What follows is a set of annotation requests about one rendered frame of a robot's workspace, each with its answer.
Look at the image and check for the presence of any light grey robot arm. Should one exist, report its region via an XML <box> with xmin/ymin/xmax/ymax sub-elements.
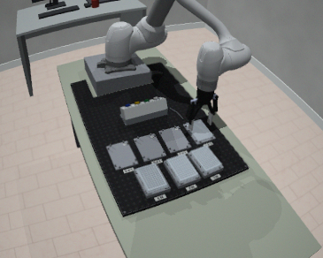
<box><xmin>97</xmin><ymin>0</ymin><xmax>251</xmax><ymax>92</ymax></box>

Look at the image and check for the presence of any white button panel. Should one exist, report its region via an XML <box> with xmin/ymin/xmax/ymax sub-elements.
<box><xmin>120</xmin><ymin>97</ymin><xmax>184</xmax><ymax>126</ymax></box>

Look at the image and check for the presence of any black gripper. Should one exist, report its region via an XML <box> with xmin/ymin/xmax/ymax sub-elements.
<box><xmin>186</xmin><ymin>88</ymin><xmax>219</xmax><ymax>131</ymax></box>

